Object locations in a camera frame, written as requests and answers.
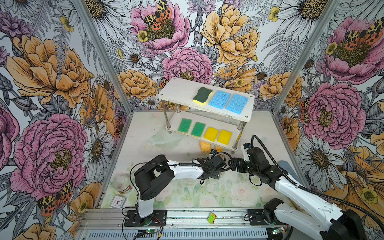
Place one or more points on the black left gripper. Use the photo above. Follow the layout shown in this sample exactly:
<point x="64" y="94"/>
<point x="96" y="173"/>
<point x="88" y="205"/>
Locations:
<point x="216" y="175"/>

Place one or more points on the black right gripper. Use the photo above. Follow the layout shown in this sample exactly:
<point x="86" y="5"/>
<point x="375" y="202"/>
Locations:
<point x="240" y="162"/>

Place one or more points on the orange cellulose sponge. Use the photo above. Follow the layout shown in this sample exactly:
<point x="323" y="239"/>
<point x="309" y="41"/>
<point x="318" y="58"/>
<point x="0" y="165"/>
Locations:
<point x="218" y="149"/>
<point x="205" y="147"/>

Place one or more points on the yellow sponge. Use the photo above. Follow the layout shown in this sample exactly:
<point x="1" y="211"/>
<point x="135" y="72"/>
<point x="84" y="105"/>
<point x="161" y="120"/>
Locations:
<point x="224" y="137"/>
<point x="211" y="134"/>

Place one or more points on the green scrub sponge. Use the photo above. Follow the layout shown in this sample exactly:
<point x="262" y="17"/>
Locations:
<point x="184" y="126"/>
<point x="198" y="129"/>

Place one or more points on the blue cellulose sponge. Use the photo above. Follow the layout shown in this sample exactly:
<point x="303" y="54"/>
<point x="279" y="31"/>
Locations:
<point x="220" y="100"/>
<point x="237" y="104"/>

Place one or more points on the dark green scouring sponge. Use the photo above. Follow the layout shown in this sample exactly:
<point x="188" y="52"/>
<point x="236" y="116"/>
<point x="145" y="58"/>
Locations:
<point x="202" y="96"/>

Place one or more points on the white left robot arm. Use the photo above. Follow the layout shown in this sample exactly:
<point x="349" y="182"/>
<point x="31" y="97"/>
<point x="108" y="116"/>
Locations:
<point x="154" y="176"/>

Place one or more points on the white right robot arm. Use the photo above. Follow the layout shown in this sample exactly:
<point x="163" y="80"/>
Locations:
<point x="316" y="218"/>

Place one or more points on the white two-tier shelf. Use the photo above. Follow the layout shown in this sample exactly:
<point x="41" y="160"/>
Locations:
<point x="177" y="101"/>

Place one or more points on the green orange small block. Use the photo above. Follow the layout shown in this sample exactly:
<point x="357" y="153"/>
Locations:
<point x="211" y="219"/>

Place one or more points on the small white square clock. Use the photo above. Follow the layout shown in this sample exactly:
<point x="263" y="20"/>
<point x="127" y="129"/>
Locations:
<point x="118" y="202"/>

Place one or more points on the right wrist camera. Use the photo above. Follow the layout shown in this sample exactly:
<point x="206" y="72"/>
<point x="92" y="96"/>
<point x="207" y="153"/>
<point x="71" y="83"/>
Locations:
<point x="245" y="148"/>

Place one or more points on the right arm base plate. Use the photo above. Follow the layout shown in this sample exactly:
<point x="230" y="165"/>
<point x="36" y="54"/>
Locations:
<point x="262" y="217"/>

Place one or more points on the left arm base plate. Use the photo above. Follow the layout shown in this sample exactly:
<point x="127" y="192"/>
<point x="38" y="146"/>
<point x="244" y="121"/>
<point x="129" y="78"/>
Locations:
<point x="157" y="219"/>

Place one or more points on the aluminium front rail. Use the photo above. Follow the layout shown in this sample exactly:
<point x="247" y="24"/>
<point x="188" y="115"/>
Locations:
<point x="177" y="218"/>

